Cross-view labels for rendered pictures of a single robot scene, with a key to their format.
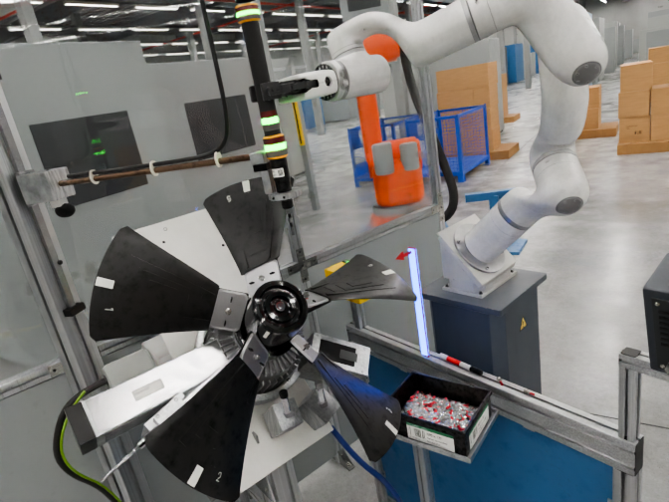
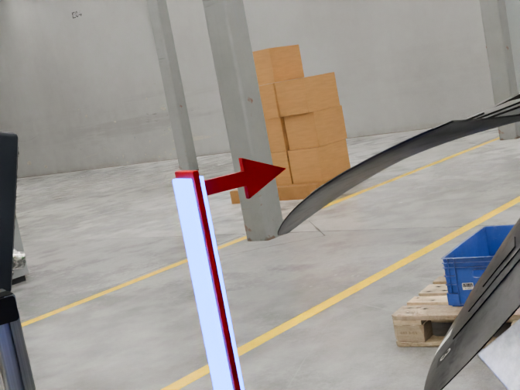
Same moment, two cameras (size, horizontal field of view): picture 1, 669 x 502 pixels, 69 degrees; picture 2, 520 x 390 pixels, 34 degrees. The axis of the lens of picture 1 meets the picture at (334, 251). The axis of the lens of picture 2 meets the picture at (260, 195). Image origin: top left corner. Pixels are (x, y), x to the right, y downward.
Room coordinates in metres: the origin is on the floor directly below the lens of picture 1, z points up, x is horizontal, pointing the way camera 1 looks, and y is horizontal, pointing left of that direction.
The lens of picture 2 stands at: (1.67, -0.11, 1.23)
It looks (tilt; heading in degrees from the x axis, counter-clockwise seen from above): 7 degrees down; 186
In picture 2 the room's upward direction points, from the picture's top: 11 degrees counter-clockwise
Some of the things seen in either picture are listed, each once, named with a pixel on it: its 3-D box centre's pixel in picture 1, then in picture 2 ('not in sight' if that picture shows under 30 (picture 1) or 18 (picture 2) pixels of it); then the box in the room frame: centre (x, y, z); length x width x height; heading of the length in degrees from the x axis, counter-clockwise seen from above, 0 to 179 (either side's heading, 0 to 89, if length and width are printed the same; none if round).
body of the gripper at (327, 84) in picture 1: (308, 85); not in sight; (1.07, -0.01, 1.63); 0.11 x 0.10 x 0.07; 126
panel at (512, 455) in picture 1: (469, 484); not in sight; (1.14, -0.27, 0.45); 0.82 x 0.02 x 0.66; 36
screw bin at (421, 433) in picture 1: (436, 411); not in sight; (0.98, -0.18, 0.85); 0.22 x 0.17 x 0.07; 50
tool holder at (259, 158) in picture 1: (276, 173); not in sight; (1.01, 0.09, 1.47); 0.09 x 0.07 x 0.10; 70
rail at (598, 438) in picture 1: (458, 377); not in sight; (1.14, -0.27, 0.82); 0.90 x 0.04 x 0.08; 36
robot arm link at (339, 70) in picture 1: (332, 81); not in sight; (1.11, -0.06, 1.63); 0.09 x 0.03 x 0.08; 36
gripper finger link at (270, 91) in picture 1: (280, 89); not in sight; (0.99, 0.05, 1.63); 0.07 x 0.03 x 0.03; 126
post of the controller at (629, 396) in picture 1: (629, 394); (17, 379); (0.79, -0.52, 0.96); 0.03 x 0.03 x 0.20; 36
